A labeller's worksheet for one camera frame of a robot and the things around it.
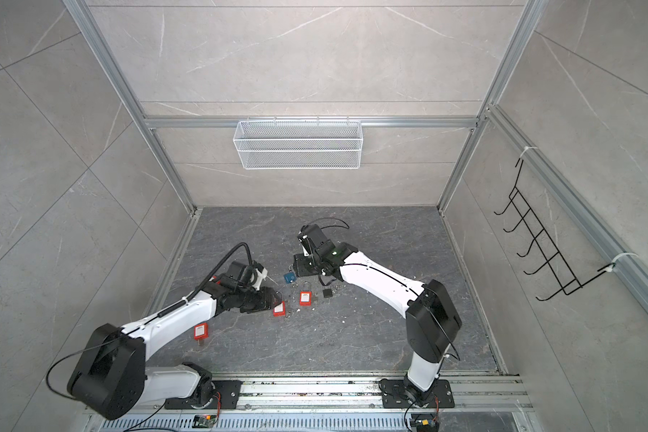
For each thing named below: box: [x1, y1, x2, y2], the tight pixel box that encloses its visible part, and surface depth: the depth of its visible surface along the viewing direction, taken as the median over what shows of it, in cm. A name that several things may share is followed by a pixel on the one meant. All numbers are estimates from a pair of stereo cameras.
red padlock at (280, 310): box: [272, 300, 288, 318], surface depth 90 cm
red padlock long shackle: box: [298, 280, 313, 307], surface depth 92 cm
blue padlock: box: [283, 270, 297, 285], surface depth 99 cm
